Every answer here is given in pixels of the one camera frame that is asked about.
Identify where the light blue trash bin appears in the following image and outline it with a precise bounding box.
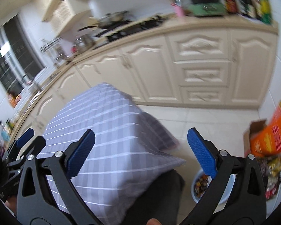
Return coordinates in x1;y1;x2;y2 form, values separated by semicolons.
190;169;236;205

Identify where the dark kitchen window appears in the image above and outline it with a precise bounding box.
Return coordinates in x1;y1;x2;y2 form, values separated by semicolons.
0;16;44;96

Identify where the cream kitchen cabinet run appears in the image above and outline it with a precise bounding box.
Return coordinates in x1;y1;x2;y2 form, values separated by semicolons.
11;16;279;139

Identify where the black bag with snacks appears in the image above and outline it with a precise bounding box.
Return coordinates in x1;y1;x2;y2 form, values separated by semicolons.
257;155;281;200

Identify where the purple checked tablecloth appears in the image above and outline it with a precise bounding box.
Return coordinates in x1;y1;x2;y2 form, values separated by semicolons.
38;83;184;224

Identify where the orange snack bag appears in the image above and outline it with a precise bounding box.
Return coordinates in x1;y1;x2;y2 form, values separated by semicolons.
250;102;281;157

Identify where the brown cardboard box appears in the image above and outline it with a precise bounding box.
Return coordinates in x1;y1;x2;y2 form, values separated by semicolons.
243;119;267;156

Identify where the hanging utensil rack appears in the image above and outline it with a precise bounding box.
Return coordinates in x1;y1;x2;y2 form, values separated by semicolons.
40;37;71;68

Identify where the glass jar on counter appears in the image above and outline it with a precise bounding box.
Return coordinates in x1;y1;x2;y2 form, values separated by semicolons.
74;34;95;54

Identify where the metal wok pan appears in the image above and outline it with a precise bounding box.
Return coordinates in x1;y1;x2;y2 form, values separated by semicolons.
78;10;129;31

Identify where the black gas stove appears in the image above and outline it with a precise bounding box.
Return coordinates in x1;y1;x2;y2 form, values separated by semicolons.
95;14;167;42

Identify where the pink bottle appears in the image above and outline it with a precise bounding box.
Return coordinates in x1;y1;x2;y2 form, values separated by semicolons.
171;0;185;17

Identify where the bottles and packets group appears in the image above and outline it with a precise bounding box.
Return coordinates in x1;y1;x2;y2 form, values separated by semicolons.
224;0;273;25

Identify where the green appliance on counter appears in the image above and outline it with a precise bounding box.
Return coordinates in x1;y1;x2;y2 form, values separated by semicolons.
188;0;226;17

